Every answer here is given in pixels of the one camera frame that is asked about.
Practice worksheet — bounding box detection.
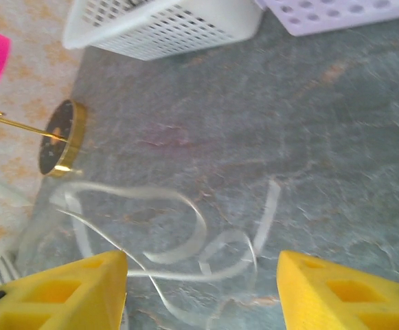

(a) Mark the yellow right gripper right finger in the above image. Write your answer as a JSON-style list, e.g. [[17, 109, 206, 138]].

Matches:
[[276, 250, 399, 330]]

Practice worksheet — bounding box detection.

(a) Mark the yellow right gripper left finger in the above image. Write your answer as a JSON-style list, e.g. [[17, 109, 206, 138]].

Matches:
[[0, 250, 128, 330]]

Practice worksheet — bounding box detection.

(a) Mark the white cable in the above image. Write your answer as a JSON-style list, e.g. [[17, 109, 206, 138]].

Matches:
[[49, 178, 282, 327]]

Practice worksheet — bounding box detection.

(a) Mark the lilac plastic basket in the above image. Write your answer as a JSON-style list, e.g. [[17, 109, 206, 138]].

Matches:
[[253, 0, 399, 37]]

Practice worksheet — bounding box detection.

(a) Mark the white plastic basket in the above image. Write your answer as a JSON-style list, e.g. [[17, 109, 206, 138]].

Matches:
[[62, 0, 265, 62]]

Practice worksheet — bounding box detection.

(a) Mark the gold wire stand, black base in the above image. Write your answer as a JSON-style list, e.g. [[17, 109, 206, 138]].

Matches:
[[0, 98, 87, 179]]

